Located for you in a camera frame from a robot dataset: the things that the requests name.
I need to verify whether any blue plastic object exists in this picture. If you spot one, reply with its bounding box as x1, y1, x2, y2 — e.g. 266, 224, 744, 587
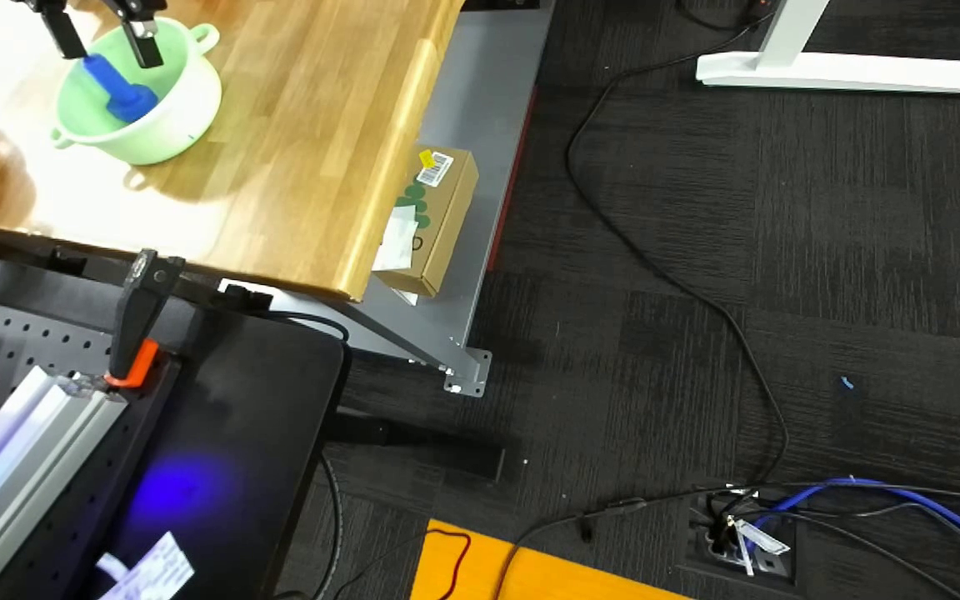
84, 53, 157, 122

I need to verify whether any green plastic pot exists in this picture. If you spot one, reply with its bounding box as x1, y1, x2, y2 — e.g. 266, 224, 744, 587
49, 18, 225, 165

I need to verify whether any small cardboard box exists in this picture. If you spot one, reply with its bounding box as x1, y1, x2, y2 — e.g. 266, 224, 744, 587
374, 148, 481, 297

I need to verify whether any black perforated breadboard plate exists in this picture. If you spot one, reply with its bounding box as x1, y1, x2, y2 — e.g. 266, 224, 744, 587
0, 303, 169, 600

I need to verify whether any white paper label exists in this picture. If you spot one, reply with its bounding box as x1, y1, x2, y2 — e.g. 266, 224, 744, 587
97, 532, 193, 600

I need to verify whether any orange floor mat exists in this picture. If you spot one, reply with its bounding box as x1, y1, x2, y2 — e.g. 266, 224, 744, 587
409, 520, 689, 600

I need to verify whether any white desk foot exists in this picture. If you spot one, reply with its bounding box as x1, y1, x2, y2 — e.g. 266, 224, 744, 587
694, 0, 960, 97

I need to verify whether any grey metal table frame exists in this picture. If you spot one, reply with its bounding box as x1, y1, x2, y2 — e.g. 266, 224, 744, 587
217, 3, 561, 399

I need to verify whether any aluminium extrusion rail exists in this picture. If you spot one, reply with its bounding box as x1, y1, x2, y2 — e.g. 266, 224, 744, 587
0, 365, 126, 572

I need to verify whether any black floor cable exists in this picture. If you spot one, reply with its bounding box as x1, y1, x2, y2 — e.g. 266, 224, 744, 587
486, 59, 791, 600

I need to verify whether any blue network cable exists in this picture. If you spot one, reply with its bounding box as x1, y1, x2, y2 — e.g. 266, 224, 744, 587
770, 475, 960, 567

